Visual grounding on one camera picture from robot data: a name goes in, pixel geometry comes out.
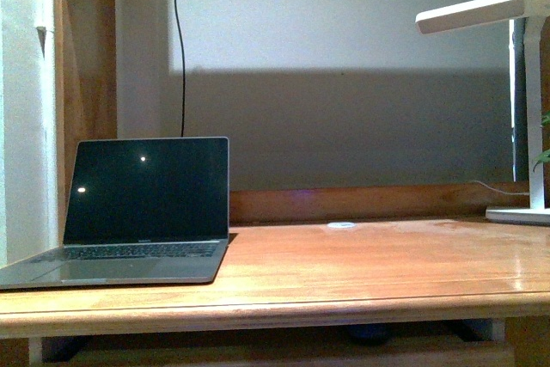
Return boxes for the wooden pull-out keyboard tray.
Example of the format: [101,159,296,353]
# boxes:
[27,321,515,366]

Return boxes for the white round desk grommet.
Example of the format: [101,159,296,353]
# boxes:
[327,222,356,230]

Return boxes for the grey open laptop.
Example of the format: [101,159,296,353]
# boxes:
[1,137,229,290]

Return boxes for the green plant leaves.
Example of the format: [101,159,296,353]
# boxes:
[532,112,550,172]

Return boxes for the grey vertical pipe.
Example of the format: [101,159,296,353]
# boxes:
[510,19,529,181]

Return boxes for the white desk lamp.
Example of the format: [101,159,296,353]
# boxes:
[415,0,549,226]

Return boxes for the black hanging cable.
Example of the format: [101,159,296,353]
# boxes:
[173,0,187,139]

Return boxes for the white lamp cable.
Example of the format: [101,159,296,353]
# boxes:
[467,180,531,197]

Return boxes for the wooden hutch shelf frame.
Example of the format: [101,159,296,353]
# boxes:
[52,0,550,230]

